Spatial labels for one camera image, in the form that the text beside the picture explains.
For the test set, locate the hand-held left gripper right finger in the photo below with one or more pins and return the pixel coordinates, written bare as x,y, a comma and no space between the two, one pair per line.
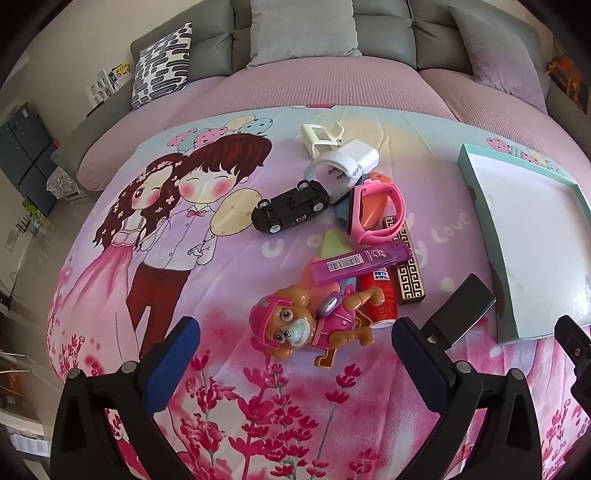
418,357

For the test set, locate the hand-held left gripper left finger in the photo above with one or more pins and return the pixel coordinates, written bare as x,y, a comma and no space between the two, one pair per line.
175,350

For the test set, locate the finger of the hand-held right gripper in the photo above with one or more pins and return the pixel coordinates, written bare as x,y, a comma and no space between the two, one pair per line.
464,302
579,355

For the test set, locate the black gold patterned box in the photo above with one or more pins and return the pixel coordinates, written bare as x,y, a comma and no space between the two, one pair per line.
408,281

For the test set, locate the red glue bottle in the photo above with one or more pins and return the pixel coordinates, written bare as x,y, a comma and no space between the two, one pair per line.
381,300

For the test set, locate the teal box lid tray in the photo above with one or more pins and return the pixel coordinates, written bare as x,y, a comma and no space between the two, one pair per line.
535,240

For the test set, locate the pink watch band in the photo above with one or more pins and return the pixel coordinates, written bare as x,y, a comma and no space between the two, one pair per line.
397,217

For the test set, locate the purple pencil lead case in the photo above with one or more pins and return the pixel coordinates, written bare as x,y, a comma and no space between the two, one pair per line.
355,265

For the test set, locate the pink puppy toy figure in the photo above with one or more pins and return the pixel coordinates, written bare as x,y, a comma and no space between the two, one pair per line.
286,323

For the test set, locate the orange blue toy knife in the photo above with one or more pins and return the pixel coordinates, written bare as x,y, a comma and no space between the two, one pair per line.
369,207

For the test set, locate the black toy car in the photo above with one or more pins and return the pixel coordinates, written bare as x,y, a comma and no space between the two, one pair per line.
291,207

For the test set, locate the white smart watch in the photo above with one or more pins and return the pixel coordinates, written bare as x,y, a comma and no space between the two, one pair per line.
330,170

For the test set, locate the cartoon printed blanket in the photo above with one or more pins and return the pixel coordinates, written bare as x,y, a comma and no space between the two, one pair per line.
231,286

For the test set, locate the white charger plug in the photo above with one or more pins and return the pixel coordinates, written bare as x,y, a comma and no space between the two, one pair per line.
360,154

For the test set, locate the cream hair clip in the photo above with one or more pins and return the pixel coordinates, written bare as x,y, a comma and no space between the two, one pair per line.
316,138

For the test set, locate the dark cabinet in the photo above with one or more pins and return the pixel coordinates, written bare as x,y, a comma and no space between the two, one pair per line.
25,152

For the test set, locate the grey cushion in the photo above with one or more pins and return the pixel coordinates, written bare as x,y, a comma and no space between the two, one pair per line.
503,55
300,32

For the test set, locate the pink sofa cover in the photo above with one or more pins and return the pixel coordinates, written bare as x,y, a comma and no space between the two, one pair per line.
323,83

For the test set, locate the white shelf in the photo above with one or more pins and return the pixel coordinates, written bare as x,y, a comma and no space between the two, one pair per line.
108,85

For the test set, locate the black white patterned cushion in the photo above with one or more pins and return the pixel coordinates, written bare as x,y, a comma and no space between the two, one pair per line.
161,64

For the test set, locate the grey sofa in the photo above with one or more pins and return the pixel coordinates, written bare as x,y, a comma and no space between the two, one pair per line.
217,50

